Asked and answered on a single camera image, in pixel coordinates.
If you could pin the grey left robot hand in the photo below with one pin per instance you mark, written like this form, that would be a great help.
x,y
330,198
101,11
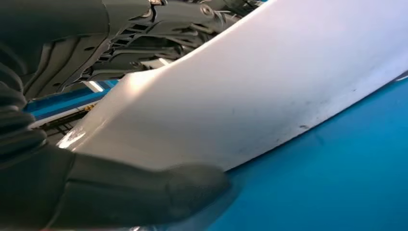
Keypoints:
x,y
63,38

